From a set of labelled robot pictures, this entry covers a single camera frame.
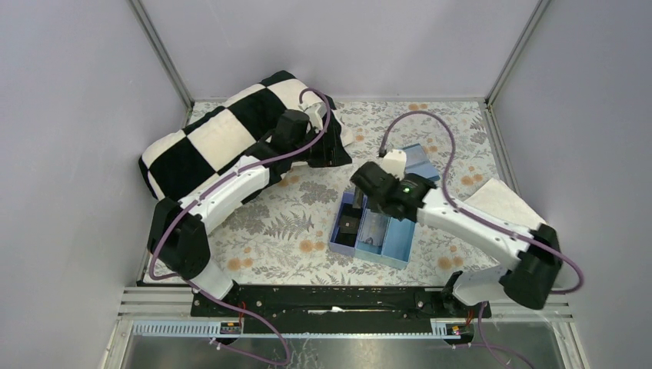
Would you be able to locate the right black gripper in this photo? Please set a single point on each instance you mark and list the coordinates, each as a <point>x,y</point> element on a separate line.
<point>367,181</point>

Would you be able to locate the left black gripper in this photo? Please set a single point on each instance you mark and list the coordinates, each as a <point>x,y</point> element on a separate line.
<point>329,147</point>

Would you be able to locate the teal leather card holder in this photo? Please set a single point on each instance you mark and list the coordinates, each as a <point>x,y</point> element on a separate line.
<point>418,163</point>

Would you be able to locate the black credit card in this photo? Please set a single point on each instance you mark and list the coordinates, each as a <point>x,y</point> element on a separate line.
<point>350,218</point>

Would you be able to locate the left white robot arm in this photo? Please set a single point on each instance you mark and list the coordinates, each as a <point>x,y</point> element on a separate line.
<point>179,229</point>

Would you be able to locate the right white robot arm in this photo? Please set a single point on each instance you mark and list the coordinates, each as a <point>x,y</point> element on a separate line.
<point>528,259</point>

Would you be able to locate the VIP card in box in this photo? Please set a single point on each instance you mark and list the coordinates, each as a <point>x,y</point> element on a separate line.
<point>372,242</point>

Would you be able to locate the black card in box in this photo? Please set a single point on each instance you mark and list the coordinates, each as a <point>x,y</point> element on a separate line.
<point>346,239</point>

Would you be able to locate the light blue middle box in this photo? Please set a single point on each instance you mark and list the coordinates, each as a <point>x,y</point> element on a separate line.
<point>367,254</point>

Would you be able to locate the light blue box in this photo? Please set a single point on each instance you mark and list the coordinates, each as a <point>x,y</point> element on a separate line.
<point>397,242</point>
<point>367,254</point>

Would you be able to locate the light blue right box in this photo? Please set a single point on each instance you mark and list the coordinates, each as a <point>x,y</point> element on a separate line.
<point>397,242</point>

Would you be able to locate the purple open box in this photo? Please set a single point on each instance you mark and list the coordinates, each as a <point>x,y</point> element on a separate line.
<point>350,196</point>

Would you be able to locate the white folded towel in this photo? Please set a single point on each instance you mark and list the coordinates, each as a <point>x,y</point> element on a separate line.
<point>497,199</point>

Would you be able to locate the floral patterned table mat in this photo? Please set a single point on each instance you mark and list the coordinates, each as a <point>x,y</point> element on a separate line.
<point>281,237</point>

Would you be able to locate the black white checkered blanket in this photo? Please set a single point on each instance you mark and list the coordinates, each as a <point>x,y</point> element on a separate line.
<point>190,159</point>

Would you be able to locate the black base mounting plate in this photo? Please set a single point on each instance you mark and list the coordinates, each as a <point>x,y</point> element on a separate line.
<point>294,309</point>

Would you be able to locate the aluminium frame rail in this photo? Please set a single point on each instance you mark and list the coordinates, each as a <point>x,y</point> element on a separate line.
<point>178,302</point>

